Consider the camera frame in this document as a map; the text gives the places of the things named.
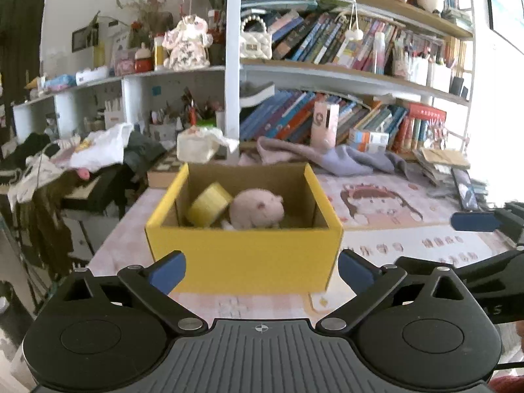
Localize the pink plush pig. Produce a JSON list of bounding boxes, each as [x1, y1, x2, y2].
[[229, 188, 285, 230]]

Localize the yellow tape roll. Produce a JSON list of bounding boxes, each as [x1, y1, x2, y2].
[[186, 182, 234, 228]]

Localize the white bookshelf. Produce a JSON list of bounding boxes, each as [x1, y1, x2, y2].
[[13, 0, 473, 141]]

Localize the stack of papers and books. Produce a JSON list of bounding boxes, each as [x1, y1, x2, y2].
[[413, 148, 488, 199]]

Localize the purple pink towel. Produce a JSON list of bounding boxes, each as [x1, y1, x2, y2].
[[239, 137, 409, 179]]

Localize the black smartphone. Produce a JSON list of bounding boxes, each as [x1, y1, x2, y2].
[[451, 168, 479, 211]]

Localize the pink pencil holder box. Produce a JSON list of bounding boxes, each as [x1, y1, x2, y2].
[[310, 101, 339, 151]]

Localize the red dictionary books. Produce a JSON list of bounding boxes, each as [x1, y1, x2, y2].
[[392, 100, 447, 154]]

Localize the white charger plug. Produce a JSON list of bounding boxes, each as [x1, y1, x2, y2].
[[221, 219, 234, 231]]

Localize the row of blue books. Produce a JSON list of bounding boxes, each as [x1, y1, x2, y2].
[[240, 90, 407, 145]]

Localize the yellow cardboard box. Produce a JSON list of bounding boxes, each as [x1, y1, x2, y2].
[[146, 163, 343, 295]]

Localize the pink doll figurine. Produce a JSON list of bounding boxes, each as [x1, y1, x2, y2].
[[162, 14, 213, 71]]

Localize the white quilted handbag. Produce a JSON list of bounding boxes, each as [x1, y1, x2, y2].
[[239, 15, 273, 60]]

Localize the pink printed tablecloth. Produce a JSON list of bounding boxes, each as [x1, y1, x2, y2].
[[89, 175, 510, 322]]

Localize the white clothes pile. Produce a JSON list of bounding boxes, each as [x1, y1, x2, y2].
[[1, 122, 166, 209]]

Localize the wooden chessboard box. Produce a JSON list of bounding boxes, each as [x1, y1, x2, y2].
[[147, 149, 183, 189]]

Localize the orange white medicine boxes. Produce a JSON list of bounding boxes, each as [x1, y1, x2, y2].
[[347, 129, 390, 153]]

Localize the tissue pack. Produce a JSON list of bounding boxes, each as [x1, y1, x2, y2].
[[176, 126, 240, 163]]

